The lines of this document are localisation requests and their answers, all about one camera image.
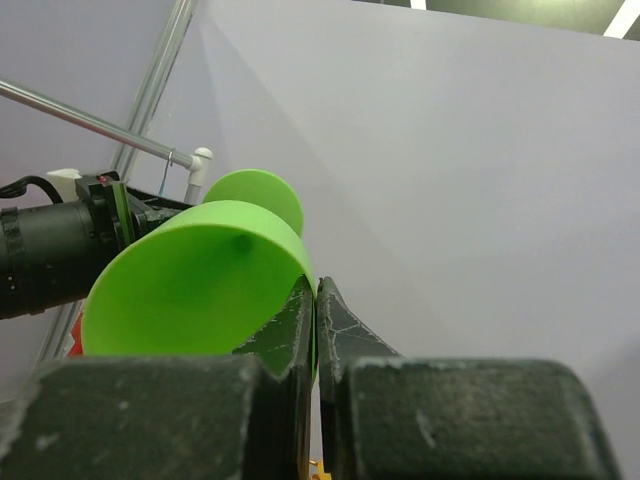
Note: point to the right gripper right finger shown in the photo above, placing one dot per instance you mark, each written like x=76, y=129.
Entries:
x=386, y=416

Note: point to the red cloth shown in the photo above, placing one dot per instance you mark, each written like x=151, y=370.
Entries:
x=75, y=348

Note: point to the white clothes stand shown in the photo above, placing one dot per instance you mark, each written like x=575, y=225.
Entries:
x=196, y=163

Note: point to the green wine glass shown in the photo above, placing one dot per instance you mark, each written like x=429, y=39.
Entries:
x=205, y=280

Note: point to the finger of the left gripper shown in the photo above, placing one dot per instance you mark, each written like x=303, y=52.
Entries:
x=145, y=212

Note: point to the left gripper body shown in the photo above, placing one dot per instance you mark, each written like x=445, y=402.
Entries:
x=52, y=254

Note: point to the gold wire glass rack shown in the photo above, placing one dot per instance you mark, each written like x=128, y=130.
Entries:
x=318, y=472

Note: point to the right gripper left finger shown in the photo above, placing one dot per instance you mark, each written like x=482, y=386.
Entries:
x=245, y=415

